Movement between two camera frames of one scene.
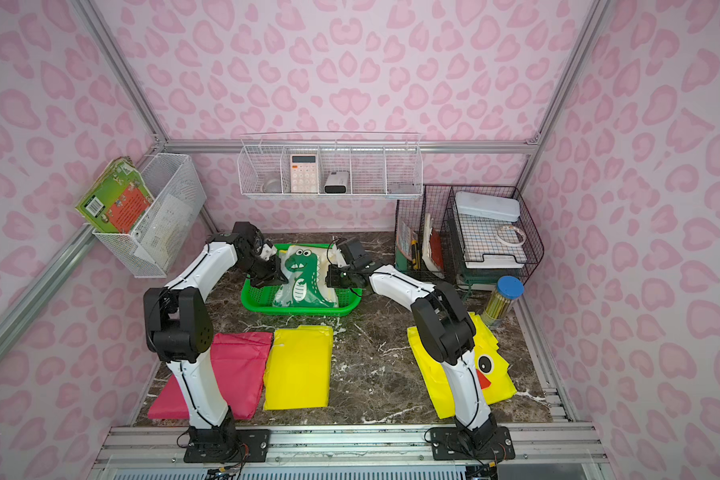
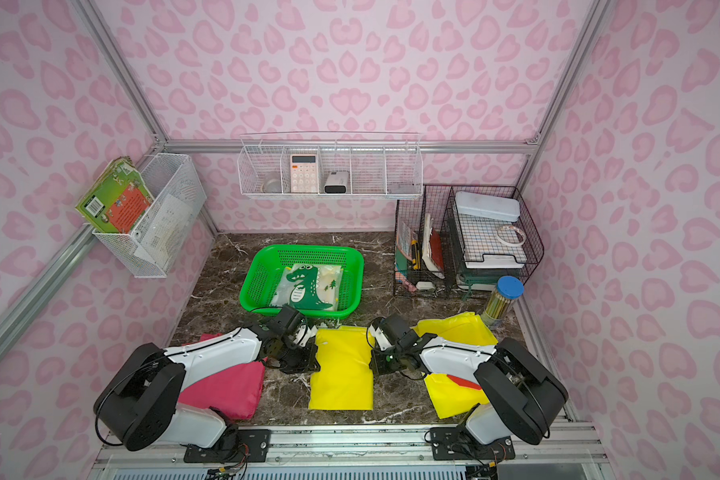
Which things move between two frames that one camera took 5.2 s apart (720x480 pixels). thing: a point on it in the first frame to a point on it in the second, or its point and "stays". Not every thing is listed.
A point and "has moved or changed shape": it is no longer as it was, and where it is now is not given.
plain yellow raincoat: (298, 368) has moved or changed shape
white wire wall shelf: (331, 164) stays
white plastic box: (488, 206) stays
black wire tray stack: (491, 234) stays
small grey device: (337, 183) stays
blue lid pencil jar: (508, 288) stays
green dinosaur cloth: (305, 268) has moved or changed shape
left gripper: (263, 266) to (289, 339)
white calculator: (303, 173) stays
